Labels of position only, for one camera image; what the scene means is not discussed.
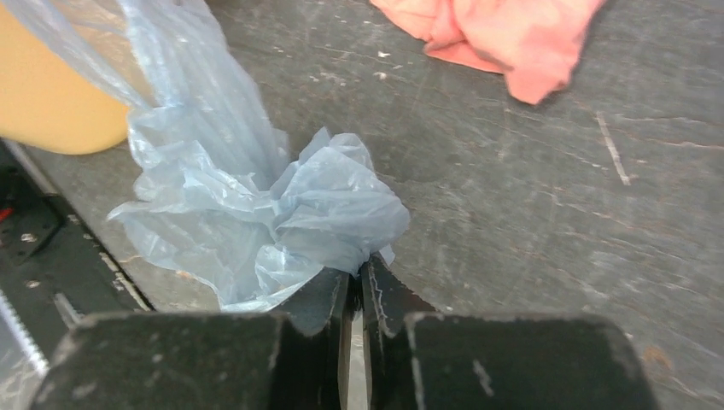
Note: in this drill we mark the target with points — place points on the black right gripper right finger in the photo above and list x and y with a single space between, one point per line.
420 358

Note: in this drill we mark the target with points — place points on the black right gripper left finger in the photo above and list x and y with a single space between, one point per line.
292 357

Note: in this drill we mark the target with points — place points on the light blue plastic trash bag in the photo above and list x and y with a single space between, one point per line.
218 196

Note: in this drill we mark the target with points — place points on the pink cloth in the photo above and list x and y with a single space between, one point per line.
535 44

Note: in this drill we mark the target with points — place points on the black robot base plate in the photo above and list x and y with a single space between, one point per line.
53 268

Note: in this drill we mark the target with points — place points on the aluminium slotted cable rail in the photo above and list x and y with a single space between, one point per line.
23 364

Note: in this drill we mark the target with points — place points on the yellow trash bin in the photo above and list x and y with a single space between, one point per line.
68 76

